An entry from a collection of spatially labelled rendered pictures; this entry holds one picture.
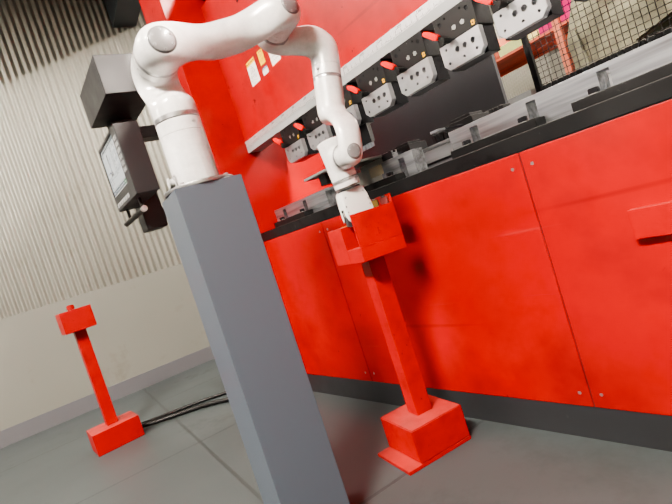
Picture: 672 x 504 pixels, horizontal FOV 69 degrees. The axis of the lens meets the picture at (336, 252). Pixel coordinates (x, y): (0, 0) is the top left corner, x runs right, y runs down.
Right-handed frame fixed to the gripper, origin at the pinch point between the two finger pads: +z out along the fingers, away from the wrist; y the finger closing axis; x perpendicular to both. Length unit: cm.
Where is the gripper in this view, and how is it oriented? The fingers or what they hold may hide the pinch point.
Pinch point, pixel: (366, 233)
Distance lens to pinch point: 155.4
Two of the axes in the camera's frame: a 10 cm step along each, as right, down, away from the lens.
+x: 4.1, -0.8, -9.1
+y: -8.3, 3.8, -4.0
